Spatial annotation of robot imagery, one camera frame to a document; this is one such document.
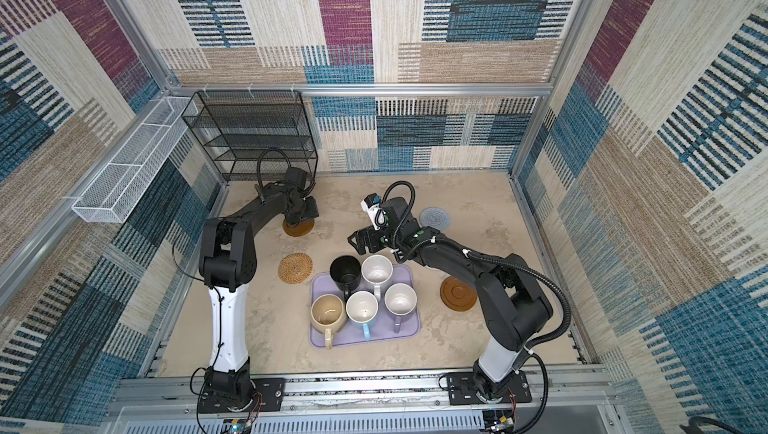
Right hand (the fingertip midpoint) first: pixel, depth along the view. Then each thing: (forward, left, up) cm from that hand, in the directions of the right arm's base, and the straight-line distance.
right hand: (362, 237), depth 87 cm
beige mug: (-17, +10, -12) cm, 23 cm away
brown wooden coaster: (+13, +21, -12) cm, 28 cm away
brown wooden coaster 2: (-13, -27, -13) cm, 33 cm away
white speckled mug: (-5, -4, -11) cm, 12 cm away
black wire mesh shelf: (+41, +39, +6) cm, 57 cm away
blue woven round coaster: (+15, -24, -12) cm, 31 cm away
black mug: (-7, +5, -7) cm, 11 cm away
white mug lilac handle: (-15, -10, -12) cm, 22 cm away
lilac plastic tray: (-8, +13, -12) cm, 20 cm away
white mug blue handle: (-17, 0, -10) cm, 19 cm away
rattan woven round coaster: (-2, +22, -12) cm, 25 cm away
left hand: (+18, +19, -9) cm, 27 cm away
